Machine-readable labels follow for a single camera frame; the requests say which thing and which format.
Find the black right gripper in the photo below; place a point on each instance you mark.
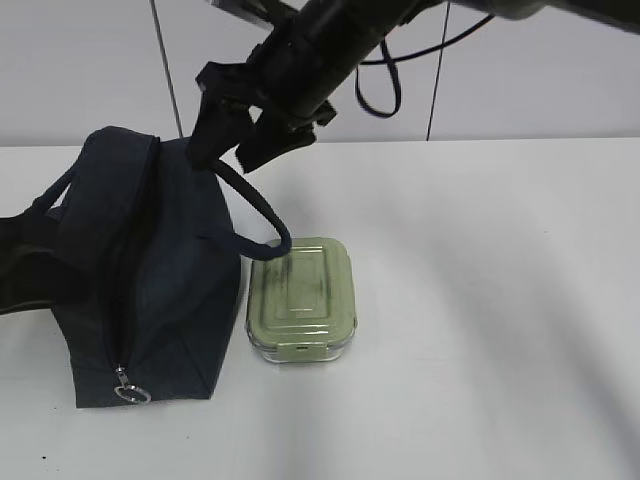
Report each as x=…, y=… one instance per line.
x=290, y=75

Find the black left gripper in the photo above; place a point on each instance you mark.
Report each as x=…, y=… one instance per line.
x=33, y=276

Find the green lid glass container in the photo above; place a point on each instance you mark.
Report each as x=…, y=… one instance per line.
x=301, y=307

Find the navy blue lunch bag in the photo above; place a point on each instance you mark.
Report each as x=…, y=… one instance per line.
x=164, y=244

